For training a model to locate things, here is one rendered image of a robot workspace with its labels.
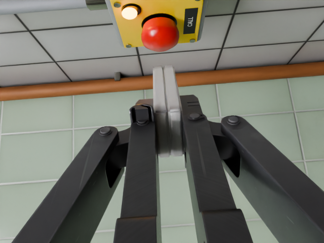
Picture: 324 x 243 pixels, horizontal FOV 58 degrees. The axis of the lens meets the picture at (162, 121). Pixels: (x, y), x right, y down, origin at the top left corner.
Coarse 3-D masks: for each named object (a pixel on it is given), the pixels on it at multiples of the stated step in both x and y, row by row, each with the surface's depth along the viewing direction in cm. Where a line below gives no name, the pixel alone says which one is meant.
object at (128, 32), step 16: (112, 0) 27; (128, 0) 27; (144, 0) 27; (160, 0) 27; (176, 0) 28; (192, 0) 28; (112, 16) 30; (144, 16) 30; (160, 16) 30; (176, 16) 30; (192, 16) 30; (128, 32) 32; (192, 32) 33
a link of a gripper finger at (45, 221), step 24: (96, 144) 13; (72, 168) 12; (96, 168) 12; (120, 168) 15; (72, 192) 11; (96, 192) 12; (48, 216) 10; (72, 216) 10; (96, 216) 12; (24, 240) 9; (48, 240) 9; (72, 240) 10
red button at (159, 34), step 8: (144, 24) 30; (152, 24) 29; (160, 24) 29; (168, 24) 29; (144, 32) 30; (152, 32) 29; (160, 32) 29; (168, 32) 29; (176, 32) 30; (144, 40) 30; (152, 40) 29; (160, 40) 29; (168, 40) 30; (176, 40) 30; (152, 48) 31; (160, 48) 31; (168, 48) 31
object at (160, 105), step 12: (156, 72) 20; (156, 84) 18; (156, 96) 16; (156, 108) 15; (156, 120) 15; (168, 120) 15; (156, 132) 16; (168, 132) 16; (168, 144) 16; (168, 156) 16
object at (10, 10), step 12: (0, 0) 32; (12, 0) 32; (24, 0) 31; (36, 0) 31; (48, 0) 31; (60, 0) 31; (72, 0) 31; (84, 0) 31; (96, 0) 31; (0, 12) 32; (12, 12) 32; (24, 12) 32
